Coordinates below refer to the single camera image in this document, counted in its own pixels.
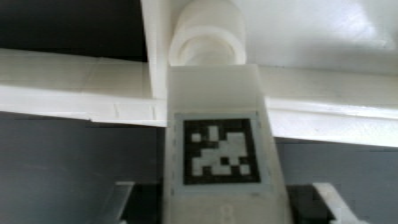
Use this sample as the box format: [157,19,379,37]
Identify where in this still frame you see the white table leg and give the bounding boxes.
[164,65,294,224]

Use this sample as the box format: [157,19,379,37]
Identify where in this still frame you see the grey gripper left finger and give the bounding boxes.
[93,181,162,224]

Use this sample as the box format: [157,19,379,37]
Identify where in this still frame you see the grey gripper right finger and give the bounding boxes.
[288,182,370,224]

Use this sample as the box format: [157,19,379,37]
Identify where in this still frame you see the white U-shaped fence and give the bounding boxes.
[0,48,398,147]

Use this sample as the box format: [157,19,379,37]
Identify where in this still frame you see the white square table top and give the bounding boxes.
[231,0,398,74]

